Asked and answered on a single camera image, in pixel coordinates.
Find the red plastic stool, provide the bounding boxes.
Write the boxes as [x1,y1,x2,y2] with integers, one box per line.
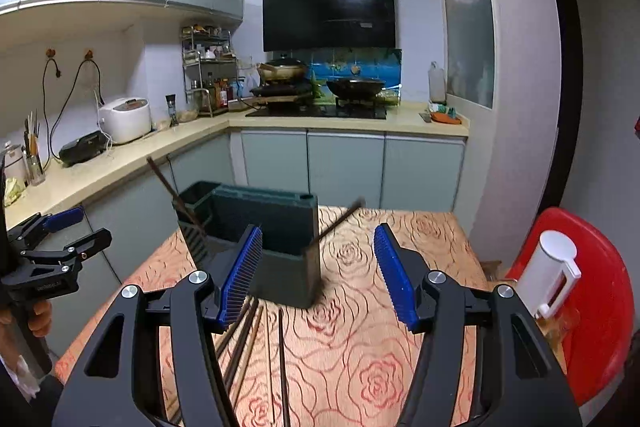
[505,207,636,408]

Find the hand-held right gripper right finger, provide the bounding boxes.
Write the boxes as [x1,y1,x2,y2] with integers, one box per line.
[372,222,583,427]

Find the blue landscape backsplash sticker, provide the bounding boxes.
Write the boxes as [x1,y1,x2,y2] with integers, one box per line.
[300,48,403,105]

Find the black gas stove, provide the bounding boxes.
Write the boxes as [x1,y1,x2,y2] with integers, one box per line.
[245,99,390,121]

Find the rose-patterned tablecloth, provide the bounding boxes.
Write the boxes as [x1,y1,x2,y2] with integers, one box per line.
[52,206,488,427]

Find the person's left forearm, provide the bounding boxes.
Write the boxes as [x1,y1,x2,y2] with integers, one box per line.
[0,347,66,427]

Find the person's left hand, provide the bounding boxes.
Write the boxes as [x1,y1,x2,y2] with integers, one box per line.
[26,301,54,339]

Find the dark green utensil holder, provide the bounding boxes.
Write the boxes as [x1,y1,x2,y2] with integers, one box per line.
[171,180,322,309]

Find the grey lower cabinets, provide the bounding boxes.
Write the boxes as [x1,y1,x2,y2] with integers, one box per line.
[35,129,467,358]

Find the black induction cooker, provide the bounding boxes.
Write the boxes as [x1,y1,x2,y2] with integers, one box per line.
[249,81,313,100]

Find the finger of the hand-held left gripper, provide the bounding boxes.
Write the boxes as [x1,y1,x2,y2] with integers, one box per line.
[19,228,114,277]
[6,206,85,254]

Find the utensil jar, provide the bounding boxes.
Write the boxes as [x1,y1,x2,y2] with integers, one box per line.
[22,109,47,186]

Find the steel pot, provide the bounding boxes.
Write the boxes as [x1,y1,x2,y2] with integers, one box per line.
[0,141,26,188]

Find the frosted glass window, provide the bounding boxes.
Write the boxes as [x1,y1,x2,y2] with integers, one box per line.
[435,0,496,110]

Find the translucent plastic jug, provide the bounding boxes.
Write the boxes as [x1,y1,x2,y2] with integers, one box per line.
[428,61,447,104]

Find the yellow-green bag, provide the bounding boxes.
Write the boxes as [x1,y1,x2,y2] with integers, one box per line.
[4,177,26,208]

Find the white rice cooker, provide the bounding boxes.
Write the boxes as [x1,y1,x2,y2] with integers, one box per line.
[98,97,152,145]

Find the beige countertop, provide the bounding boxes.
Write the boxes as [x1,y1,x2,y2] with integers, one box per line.
[0,99,471,233]

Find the black wok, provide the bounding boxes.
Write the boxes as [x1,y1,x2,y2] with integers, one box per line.
[325,77,388,100]

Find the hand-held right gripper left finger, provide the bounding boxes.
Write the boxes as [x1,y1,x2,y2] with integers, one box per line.
[52,224,266,427]

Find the metal spice rack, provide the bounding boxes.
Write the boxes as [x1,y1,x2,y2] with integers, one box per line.
[181,24,240,118]

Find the white plastic container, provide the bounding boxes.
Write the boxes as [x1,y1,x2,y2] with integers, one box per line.
[515,230,582,320]

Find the black electric griddle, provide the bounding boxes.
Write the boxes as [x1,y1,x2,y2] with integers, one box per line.
[58,132,108,168]

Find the clay pot on stove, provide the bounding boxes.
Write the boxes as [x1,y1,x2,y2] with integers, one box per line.
[257,53,310,84]

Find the black power cable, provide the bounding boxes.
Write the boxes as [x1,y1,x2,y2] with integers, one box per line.
[50,49,106,158]
[42,49,66,170]

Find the orange packet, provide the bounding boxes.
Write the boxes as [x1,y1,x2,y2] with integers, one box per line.
[427,103,462,125]

